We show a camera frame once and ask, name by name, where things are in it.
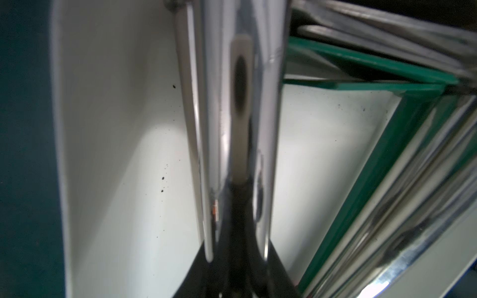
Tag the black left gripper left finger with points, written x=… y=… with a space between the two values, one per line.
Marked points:
x=198 y=282

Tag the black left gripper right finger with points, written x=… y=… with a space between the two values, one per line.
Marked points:
x=274 y=278

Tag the steel hoe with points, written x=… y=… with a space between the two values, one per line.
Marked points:
x=430 y=187
x=232 y=61
x=385 y=34

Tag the white storage tray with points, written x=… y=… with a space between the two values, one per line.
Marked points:
x=129 y=216

